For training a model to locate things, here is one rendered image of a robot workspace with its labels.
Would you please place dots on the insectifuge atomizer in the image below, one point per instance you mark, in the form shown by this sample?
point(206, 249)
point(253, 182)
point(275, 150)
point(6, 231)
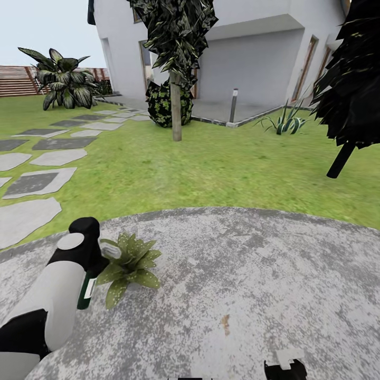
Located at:
point(87, 287)

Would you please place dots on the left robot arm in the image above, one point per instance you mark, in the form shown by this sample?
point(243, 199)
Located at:
point(43, 319)

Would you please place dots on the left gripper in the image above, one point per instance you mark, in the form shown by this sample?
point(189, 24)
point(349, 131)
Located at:
point(97, 263)

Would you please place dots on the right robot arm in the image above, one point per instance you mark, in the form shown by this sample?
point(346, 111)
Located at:
point(286, 370)

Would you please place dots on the pot plant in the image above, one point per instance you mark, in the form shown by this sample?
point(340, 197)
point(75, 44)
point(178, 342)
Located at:
point(129, 271)

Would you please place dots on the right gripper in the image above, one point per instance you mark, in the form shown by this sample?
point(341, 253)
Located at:
point(276, 373)

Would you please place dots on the tree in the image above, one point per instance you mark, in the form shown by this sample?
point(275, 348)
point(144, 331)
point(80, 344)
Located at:
point(351, 107)
point(176, 32)

